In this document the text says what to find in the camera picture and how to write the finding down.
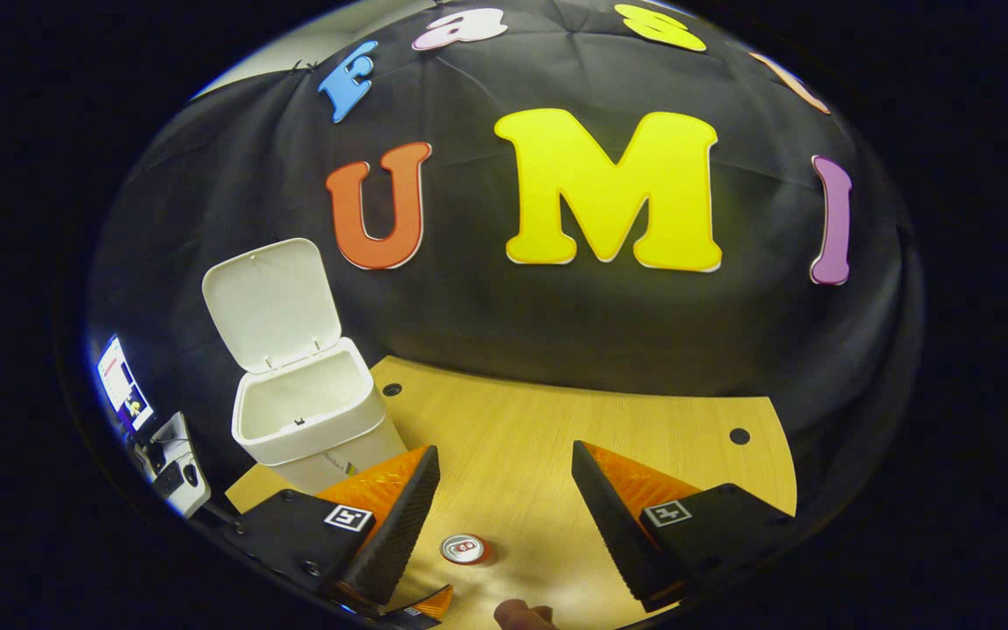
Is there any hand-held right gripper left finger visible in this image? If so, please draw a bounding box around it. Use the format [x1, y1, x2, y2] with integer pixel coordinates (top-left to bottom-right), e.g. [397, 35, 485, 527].
[228, 444, 441, 616]

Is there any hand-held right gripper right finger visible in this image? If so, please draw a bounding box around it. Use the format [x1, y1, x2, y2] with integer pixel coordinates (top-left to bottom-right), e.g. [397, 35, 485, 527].
[570, 440, 798, 613]

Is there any red pop can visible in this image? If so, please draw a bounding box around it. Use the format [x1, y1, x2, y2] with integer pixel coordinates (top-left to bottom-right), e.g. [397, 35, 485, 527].
[439, 533, 497, 568]

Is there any white desktop garbage bin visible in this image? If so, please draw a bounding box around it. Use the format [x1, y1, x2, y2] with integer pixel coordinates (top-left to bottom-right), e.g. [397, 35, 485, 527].
[201, 237, 409, 496]

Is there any wooden desktop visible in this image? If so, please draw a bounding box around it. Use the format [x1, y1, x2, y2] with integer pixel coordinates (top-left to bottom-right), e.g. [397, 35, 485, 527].
[224, 354, 799, 630]

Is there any black backdrop cloth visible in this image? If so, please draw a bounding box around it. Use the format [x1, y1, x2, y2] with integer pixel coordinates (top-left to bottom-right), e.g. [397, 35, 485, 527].
[88, 0, 925, 526]

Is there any white and black device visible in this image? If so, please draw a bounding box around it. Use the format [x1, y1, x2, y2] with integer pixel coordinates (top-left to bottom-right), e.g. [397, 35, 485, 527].
[145, 411, 213, 519]

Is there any lit computer screen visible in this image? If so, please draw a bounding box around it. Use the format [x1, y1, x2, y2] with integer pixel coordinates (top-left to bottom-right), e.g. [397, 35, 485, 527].
[97, 335, 156, 434]

